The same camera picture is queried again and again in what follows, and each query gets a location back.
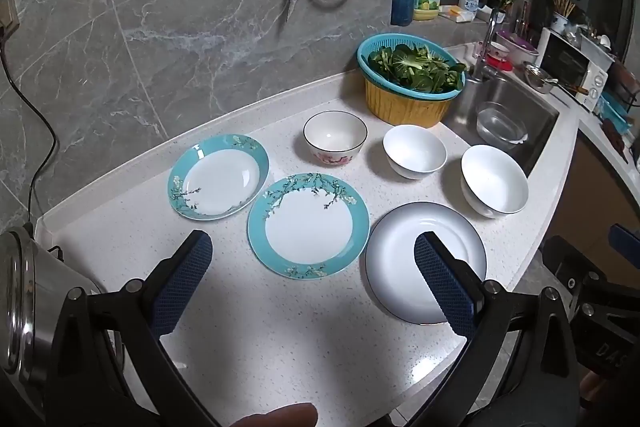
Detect white microwave oven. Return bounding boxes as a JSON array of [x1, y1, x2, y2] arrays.
[[537, 27, 617, 112]]

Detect teal colander basket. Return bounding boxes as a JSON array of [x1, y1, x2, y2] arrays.
[[357, 33, 467, 100]]

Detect stainless steel sink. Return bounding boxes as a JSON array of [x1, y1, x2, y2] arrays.
[[442, 67, 560, 178]]

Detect white bowl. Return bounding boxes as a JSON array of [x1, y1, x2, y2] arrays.
[[460, 144, 530, 219], [383, 124, 447, 180]]

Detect clear glass bowl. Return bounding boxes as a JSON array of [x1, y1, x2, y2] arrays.
[[475, 101, 530, 150]]

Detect metal strainer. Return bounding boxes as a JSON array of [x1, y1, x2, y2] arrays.
[[523, 62, 591, 96]]

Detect small teal floral plate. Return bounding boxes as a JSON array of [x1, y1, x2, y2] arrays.
[[167, 133, 270, 221]]

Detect floral bowl with dark rim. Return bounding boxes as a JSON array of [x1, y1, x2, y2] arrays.
[[303, 111, 368, 168]]

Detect black power cable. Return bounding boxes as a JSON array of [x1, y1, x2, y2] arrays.
[[0, 34, 63, 228]]

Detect blue cup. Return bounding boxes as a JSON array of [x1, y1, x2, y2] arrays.
[[391, 0, 415, 26]]

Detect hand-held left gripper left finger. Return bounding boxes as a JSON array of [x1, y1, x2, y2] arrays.
[[45, 229, 221, 427]]

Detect large teal floral plate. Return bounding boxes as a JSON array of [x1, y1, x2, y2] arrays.
[[247, 173, 371, 280]]

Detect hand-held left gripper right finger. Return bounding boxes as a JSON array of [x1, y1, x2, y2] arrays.
[[405, 231, 586, 427]]

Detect chrome faucet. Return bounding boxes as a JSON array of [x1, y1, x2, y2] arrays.
[[470, 7, 507, 82]]

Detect chopstick holder with chopsticks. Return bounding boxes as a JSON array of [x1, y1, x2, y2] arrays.
[[551, 0, 577, 34]]

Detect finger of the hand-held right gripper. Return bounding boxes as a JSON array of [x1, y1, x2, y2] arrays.
[[609, 224, 640, 269], [542, 234, 609, 304]]

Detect person's left hand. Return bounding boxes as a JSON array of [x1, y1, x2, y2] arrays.
[[235, 402, 319, 427]]

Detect white plate with dark rim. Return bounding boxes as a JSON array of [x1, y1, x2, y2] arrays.
[[365, 202, 487, 326]]

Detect stainless steel kettle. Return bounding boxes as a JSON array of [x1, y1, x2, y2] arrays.
[[0, 224, 126, 390]]

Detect yellow and white sponge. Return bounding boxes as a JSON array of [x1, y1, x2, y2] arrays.
[[439, 5, 477, 24]]

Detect green leafy vegetables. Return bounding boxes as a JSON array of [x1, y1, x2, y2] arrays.
[[369, 44, 464, 94]]

